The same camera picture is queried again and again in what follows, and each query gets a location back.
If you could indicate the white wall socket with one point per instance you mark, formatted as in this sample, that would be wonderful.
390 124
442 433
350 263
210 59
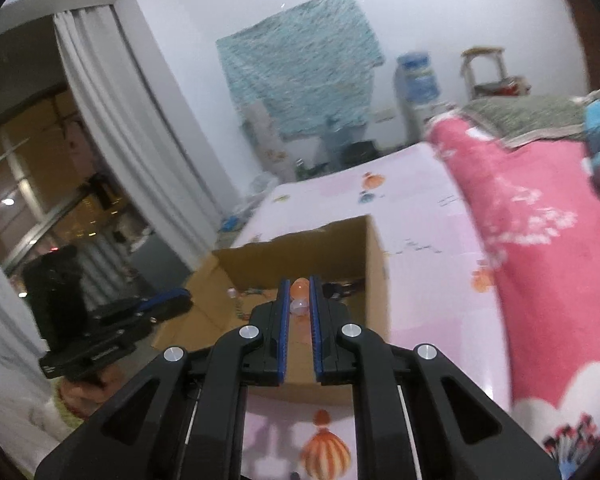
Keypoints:
385 115

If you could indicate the white curtain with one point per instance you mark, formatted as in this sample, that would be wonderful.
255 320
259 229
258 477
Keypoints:
130 110
5 360

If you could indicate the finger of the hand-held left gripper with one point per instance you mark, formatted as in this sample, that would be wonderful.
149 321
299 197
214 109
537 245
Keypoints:
122 315
167 299

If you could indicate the brown cardboard box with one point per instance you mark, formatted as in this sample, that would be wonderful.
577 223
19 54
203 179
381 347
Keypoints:
340 250

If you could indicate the balloon print table sheet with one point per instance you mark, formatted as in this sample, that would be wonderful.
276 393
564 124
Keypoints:
430 270

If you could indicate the teal floral cloth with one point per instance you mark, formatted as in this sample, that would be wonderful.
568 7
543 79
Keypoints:
300 60

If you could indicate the wooden chair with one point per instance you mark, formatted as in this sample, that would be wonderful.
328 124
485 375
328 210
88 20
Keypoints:
482 52

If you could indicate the glass window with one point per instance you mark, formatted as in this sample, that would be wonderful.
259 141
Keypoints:
30 160

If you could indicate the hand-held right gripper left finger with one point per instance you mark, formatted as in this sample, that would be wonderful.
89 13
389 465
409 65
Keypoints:
284 335

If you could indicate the white patterned roll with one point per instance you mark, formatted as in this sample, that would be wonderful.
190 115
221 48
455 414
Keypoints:
267 140

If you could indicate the grey cabinet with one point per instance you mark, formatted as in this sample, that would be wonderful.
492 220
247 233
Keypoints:
155 255

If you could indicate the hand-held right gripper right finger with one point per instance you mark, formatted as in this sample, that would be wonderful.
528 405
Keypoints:
316 335

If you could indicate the blue water jug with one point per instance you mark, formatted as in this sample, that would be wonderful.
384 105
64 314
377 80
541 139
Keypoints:
417 77

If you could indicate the white water dispenser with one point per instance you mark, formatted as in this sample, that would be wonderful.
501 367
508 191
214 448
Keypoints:
420 120

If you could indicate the dark bag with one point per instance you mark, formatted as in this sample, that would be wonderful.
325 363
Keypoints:
355 152

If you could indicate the person's left hand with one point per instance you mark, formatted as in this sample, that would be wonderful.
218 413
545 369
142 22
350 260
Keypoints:
87 397

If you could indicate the green patterned blanket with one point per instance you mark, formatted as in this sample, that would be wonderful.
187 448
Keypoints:
520 115

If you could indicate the pink flower blanket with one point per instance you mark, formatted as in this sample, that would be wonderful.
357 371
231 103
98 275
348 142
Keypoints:
555 285

